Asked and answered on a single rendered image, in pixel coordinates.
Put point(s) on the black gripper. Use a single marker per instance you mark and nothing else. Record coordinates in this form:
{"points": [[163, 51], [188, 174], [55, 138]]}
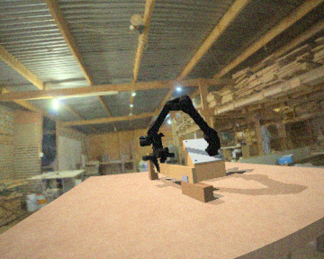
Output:
{"points": [[153, 158]]}

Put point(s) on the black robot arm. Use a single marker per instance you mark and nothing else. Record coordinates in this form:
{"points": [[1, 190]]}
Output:
{"points": [[180, 104]]}

